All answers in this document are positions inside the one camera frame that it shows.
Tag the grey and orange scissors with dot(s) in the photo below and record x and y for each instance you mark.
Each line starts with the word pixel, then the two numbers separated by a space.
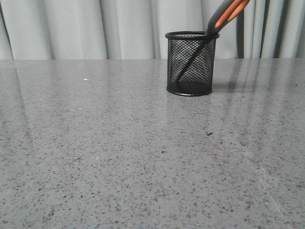
pixel 225 13

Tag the black mesh pen bucket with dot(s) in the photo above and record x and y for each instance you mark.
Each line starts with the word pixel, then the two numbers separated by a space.
pixel 198 79

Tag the grey curtain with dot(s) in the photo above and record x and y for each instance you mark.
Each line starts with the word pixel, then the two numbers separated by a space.
pixel 135 29

